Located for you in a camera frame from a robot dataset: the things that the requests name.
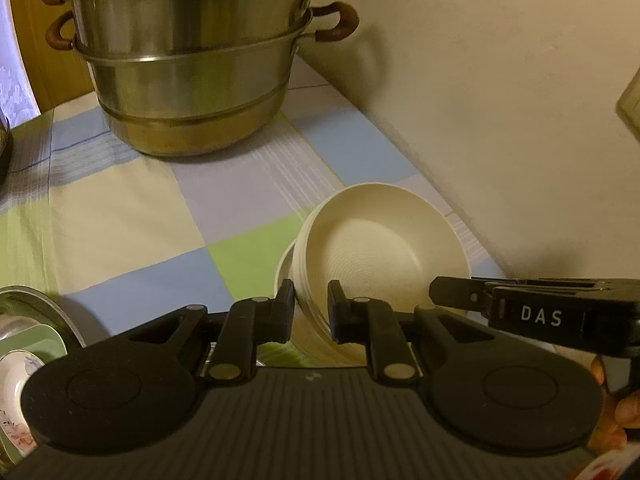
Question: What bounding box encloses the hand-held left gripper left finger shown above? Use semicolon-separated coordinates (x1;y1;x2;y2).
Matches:
127;279;297;386

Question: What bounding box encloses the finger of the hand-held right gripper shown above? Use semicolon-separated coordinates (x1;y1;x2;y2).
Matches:
429;276;496;318

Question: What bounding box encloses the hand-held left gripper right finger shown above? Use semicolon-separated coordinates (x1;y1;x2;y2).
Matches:
327;280;496;387

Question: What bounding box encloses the white ceramic bowl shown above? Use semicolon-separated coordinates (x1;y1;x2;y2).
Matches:
274;239;301;301

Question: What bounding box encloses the cream plastic bowl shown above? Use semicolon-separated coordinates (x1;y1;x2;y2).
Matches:
292;182;472;367

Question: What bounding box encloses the large stainless steel basin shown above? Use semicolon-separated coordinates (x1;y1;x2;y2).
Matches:
0;285;88;361

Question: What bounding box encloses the green square plate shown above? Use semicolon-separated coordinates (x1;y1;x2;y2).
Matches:
0;322;68;465

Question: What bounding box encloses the small floral dish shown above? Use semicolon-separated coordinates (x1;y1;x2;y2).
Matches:
0;350;46;453

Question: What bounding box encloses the person's right hand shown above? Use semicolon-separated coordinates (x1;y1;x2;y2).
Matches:
586;354;640;456

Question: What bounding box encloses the red printed packaging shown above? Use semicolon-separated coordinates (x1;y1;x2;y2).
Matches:
575;447;640;480

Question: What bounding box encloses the plaid tablecloth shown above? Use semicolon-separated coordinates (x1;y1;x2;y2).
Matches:
0;55;511;361

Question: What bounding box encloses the stainless steel steamer pot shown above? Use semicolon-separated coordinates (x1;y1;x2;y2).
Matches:
40;0;381;157

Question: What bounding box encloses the stainless steel kettle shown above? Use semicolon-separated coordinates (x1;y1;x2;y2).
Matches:
0;115;15;183

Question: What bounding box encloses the purple curtain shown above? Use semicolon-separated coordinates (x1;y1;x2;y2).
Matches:
0;0;42;131

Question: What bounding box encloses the wooden door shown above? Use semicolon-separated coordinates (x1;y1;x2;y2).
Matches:
7;0;101;111

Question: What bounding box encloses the wall switch plate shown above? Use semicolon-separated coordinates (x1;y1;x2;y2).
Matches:
615;65;640;141

